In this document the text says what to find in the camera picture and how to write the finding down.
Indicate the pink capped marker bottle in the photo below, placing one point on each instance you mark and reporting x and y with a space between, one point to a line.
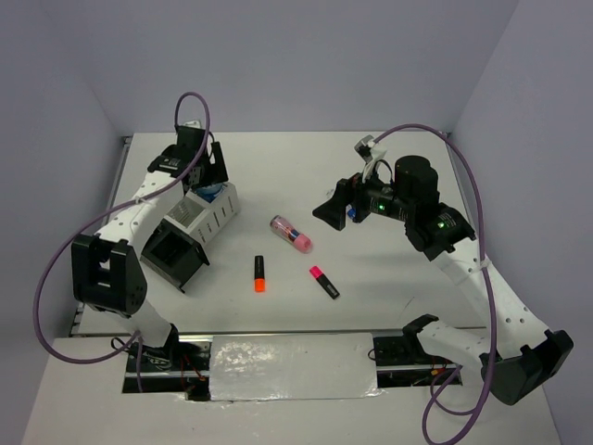
287 231

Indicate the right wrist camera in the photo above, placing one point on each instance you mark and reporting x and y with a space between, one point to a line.
371 152

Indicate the black mesh organizer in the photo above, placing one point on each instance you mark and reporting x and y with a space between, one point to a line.
173 255

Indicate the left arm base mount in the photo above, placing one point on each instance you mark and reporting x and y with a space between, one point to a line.
185 372

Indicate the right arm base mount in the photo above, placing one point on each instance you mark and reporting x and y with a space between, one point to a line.
400 361

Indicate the pink highlighter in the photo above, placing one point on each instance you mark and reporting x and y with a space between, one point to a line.
324 282

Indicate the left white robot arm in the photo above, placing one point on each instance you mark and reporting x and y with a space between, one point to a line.
107 268

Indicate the silver foil cover plate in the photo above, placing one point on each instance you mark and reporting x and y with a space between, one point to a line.
292 368

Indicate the white mesh organizer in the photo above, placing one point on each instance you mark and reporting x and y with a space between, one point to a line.
202 216

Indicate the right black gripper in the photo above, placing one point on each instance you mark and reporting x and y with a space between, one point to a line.
352 190

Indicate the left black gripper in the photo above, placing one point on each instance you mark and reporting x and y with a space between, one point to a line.
220 171

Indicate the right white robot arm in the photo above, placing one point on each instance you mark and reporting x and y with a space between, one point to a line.
522 351

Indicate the orange highlighter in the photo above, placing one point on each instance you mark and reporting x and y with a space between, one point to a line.
259 274

